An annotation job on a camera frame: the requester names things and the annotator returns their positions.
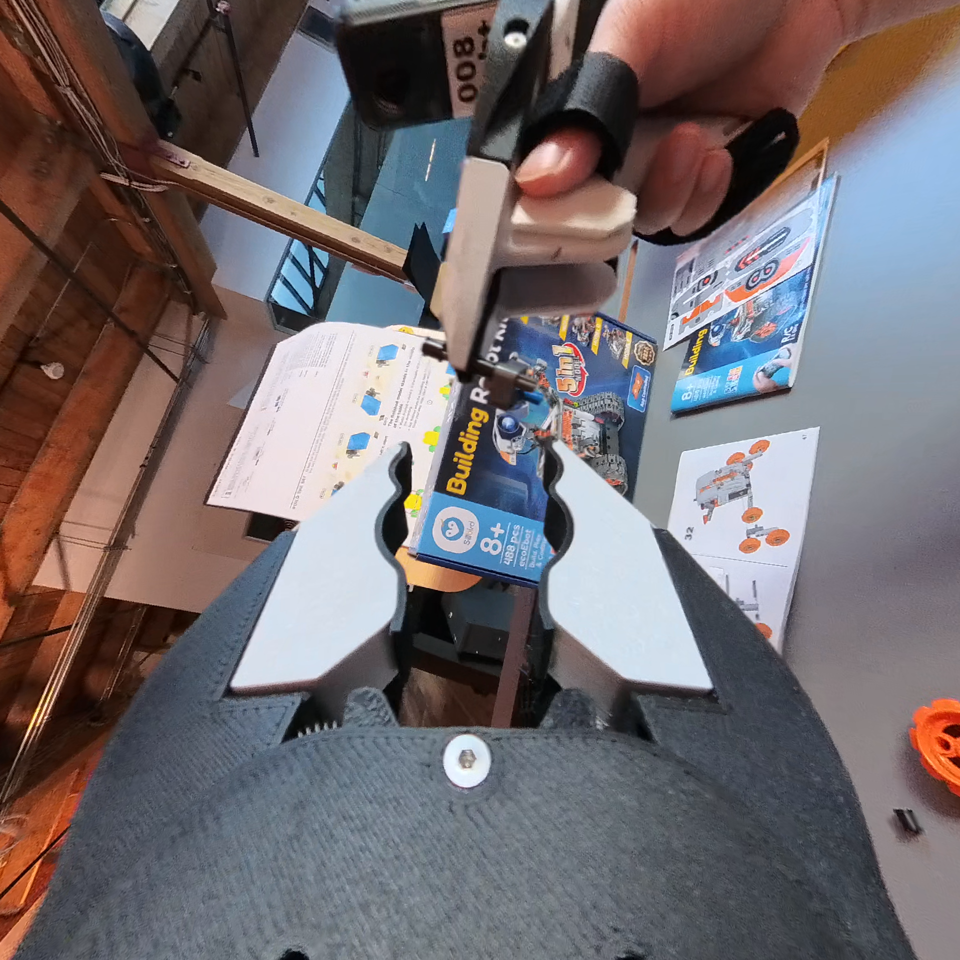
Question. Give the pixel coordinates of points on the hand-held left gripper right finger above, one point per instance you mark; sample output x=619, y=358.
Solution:
x=630, y=600

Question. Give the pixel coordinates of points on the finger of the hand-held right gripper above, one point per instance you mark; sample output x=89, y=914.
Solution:
x=577, y=225
x=472, y=285

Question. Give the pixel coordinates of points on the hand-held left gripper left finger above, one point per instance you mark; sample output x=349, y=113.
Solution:
x=322, y=585

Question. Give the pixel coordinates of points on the black axle with grey connector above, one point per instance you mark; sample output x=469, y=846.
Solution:
x=517, y=375

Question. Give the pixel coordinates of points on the person's right forearm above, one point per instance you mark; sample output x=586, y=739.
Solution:
x=900, y=11

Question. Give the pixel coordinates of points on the grey desk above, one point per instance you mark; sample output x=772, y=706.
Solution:
x=885, y=450

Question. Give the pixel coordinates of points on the person's right hand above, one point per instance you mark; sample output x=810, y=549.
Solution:
x=690, y=60

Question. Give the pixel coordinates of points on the white printed sign board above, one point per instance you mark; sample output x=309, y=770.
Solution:
x=315, y=420

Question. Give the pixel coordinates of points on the blue robot kit box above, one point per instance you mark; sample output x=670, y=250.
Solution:
x=480, y=487

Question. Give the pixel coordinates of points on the open instruction booklet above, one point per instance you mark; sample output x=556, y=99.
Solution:
x=787, y=465

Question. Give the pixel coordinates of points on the blue manual booklet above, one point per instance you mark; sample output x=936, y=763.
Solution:
x=742, y=375

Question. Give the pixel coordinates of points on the orange toy wheel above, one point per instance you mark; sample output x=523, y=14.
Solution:
x=941, y=742

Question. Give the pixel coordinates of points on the light bulb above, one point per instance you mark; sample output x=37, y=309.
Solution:
x=51, y=369

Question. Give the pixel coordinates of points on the small black peg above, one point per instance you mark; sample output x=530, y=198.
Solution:
x=907, y=820

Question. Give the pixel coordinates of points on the wooden post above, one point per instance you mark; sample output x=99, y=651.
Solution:
x=277, y=214

